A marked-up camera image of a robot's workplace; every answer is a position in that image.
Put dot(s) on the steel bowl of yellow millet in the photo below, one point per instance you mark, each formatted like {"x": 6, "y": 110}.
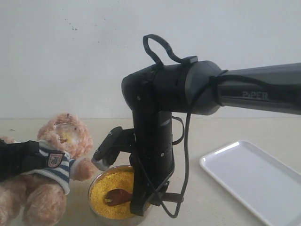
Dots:
{"x": 114, "y": 178}

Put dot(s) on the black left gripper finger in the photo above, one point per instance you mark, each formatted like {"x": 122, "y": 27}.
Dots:
{"x": 37, "y": 161}
{"x": 27, "y": 148}

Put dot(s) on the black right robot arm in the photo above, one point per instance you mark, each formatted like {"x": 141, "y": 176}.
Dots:
{"x": 154, "y": 93}

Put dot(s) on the pink teddy bear striped sweater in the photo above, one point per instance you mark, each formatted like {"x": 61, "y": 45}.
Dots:
{"x": 65, "y": 141}

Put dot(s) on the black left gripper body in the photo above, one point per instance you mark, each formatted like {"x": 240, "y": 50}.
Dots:
{"x": 11, "y": 160}

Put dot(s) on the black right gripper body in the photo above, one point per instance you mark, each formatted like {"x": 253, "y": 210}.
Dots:
{"x": 152, "y": 159}

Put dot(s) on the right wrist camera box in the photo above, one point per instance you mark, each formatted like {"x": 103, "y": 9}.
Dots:
{"x": 106, "y": 154}

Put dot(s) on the white rectangular plastic tray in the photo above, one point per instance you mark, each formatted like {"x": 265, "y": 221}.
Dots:
{"x": 267, "y": 187}

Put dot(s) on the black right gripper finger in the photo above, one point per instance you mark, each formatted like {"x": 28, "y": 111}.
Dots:
{"x": 149, "y": 186}

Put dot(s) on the dark wooden spoon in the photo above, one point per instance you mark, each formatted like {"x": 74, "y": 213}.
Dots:
{"x": 120, "y": 196}

